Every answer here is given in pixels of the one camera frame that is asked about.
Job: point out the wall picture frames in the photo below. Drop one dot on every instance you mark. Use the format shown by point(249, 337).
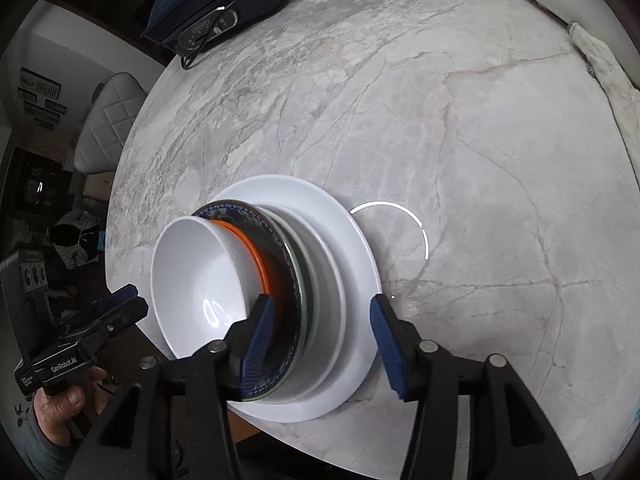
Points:
point(39, 96)

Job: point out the medium white plate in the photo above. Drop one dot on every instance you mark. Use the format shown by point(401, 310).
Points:
point(325, 340)

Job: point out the grey dish cloth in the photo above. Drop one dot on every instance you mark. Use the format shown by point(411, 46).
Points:
point(622, 95)

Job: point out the light grey quilted chair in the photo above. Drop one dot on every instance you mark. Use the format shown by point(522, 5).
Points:
point(105, 131)

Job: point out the large white bowl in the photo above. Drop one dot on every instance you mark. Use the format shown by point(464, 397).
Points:
point(196, 292)

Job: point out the green blue patterned dish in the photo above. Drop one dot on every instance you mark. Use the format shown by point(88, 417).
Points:
point(287, 292)

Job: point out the large white dinner plate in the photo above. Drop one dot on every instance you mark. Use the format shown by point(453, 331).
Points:
point(361, 281)

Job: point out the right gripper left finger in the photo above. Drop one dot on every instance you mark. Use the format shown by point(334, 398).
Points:
point(248, 342)

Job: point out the orange plastic bowl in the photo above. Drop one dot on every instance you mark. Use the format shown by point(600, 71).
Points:
point(250, 262)

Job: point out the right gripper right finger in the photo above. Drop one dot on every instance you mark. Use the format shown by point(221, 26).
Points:
point(398, 345)

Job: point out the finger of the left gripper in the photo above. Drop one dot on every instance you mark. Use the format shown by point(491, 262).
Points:
point(96, 326)

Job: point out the person's left hand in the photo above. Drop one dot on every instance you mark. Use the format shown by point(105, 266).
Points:
point(53, 412)

